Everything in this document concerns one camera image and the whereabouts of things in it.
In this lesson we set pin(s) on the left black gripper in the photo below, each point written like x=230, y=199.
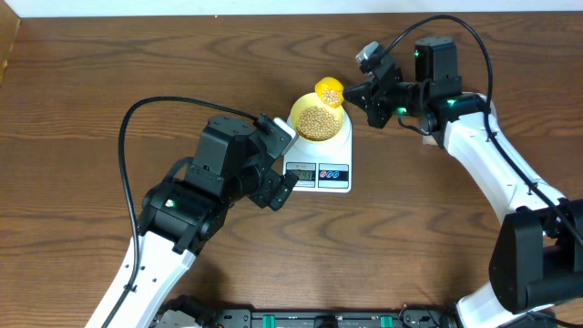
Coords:
x=271, y=194

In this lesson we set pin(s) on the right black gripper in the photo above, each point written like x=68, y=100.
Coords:
x=371, y=102

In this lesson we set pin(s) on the yellow measuring scoop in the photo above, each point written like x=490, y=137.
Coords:
x=331, y=83

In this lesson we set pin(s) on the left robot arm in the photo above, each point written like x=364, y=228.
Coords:
x=179, y=215

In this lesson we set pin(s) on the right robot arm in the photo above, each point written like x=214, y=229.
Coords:
x=537, y=259

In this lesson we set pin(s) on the soybeans in scoop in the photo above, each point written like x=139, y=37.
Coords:
x=331, y=98

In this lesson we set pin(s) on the soybeans in yellow bowl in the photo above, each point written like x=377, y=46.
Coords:
x=317, y=124

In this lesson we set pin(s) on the pale yellow bowl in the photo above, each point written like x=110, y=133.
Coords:
x=310, y=100

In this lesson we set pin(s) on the white digital kitchen scale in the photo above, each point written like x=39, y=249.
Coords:
x=323, y=166

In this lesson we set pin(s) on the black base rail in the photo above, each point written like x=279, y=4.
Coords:
x=240, y=318

